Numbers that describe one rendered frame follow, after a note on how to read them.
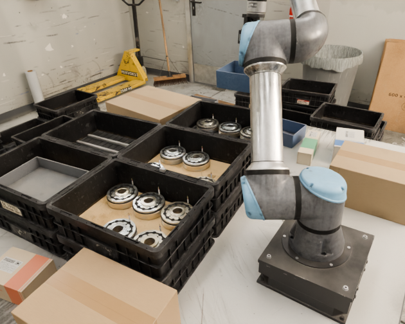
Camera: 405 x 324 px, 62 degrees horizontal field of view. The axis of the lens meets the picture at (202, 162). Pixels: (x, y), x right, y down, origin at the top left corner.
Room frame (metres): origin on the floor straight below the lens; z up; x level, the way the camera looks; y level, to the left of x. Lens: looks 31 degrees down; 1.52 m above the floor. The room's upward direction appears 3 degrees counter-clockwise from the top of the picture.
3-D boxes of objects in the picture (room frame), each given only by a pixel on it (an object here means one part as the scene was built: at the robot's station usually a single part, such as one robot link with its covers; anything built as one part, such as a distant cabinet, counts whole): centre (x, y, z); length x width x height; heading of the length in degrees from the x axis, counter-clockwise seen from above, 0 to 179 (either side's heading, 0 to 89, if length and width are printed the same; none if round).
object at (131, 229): (0.72, 0.25, 0.86); 0.10 x 0.10 x 0.01
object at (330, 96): (2.58, -0.87, 0.37); 0.42 x 0.34 x 0.46; 54
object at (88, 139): (1.25, 0.40, 0.87); 0.40 x 0.30 x 0.11; 59
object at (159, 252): (0.79, 0.21, 0.92); 0.40 x 0.30 x 0.02; 59
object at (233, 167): (1.04, 0.06, 0.92); 0.40 x 0.30 x 0.02; 59
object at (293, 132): (1.54, -0.41, 0.74); 0.20 x 0.15 x 0.07; 49
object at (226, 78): (1.32, -0.19, 1.10); 0.20 x 0.15 x 0.07; 55
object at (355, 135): (1.33, -0.67, 0.74); 0.20 x 0.12 x 0.09; 157
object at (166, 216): (0.79, 0.08, 0.86); 0.10 x 0.10 x 0.01
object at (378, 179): (1.02, -0.64, 0.78); 0.30 x 0.22 x 0.16; 55
